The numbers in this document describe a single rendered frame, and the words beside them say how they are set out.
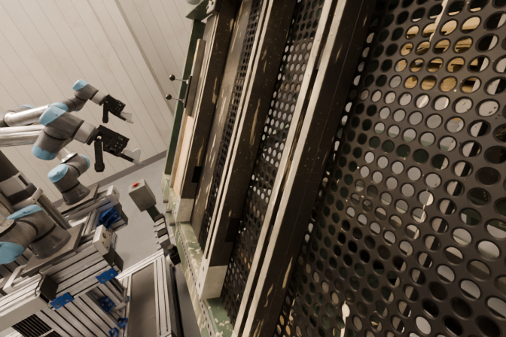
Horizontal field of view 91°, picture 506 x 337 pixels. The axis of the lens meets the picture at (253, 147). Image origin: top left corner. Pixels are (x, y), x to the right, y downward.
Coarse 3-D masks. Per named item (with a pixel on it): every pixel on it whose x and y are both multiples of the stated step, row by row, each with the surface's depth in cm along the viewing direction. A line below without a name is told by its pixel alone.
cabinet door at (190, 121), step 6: (192, 120) 145; (186, 126) 156; (192, 126) 143; (186, 132) 154; (186, 138) 153; (186, 144) 151; (186, 150) 149; (180, 156) 160; (180, 162) 157; (180, 168) 157; (180, 174) 155; (180, 180) 153; (174, 186) 163
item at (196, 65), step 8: (200, 40) 148; (200, 48) 150; (200, 56) 151; (200, 64) 152; (192, 72) 153; (192, 80) 153; (192, 88) 154; (192, 96) 155; (192, 104) 156; (184, 112) 156; (184, 120) 157; (184, 128) 158; (176, 152) 162; (176, 160) 162; (176, 168) 163
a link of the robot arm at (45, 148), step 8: (40, 136) 87; (48, 136) 86; (40, 144) 86; (48, 144) 87; (56, 144) 88; (64, 144) 93; (32, 152) 88; (40, 152) 87; (48, 152) 88; (56, 152) 90
